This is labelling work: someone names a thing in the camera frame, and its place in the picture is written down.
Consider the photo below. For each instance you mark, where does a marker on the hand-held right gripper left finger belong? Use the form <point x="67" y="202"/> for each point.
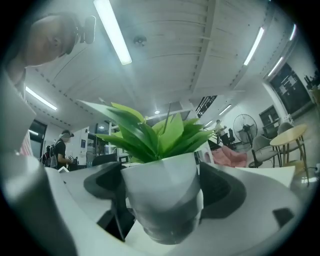
<point x="105" y="181"/>

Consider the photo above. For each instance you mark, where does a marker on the green potted plant white pot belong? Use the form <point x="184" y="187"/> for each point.
<point x="160" y="185"/>

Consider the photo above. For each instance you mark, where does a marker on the black head-mounted camera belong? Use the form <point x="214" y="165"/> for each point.
<point x="88" y="30"/>

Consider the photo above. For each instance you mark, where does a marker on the long ceiling tube light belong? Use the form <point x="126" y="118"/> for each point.
<point x="275" y="66"/>
<point x="293" y="32"/>
<point x="112" y="31"/>
<point x="253" y="46"/>
<point x="41" y="98"/>

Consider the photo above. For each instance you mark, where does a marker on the black standing fan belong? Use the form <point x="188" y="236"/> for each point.
<point x="244" y="131"/>

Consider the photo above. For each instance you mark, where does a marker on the round wooden table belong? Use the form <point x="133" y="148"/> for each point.
<point x="288" y="136"/>

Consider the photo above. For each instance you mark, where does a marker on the pink beanbag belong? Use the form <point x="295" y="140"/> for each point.
<point x="228" y="157"/>

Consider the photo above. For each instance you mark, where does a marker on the person's head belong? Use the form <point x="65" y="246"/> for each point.
<point x="47" y="41"/>

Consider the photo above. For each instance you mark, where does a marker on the black wall board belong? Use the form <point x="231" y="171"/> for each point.
<point x="291" y="87"/>

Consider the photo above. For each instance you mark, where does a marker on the person's white shirt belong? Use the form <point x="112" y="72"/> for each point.
<point x="13" y="115"/>

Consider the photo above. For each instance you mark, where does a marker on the red striped cloth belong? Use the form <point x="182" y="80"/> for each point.
<point x="25" y="145"/>

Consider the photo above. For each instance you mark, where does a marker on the grey chair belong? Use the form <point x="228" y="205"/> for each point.
<point x="263" y="147"/>

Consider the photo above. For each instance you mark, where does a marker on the round ceiling smoke detector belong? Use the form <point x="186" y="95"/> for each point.
<point x="139" y="40"/>

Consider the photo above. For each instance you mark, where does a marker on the black stair railing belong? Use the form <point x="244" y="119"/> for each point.
<point x="205" y="105"/>

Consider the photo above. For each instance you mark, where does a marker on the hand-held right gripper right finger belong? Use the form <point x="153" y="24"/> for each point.
<point x="220" y="190"/>

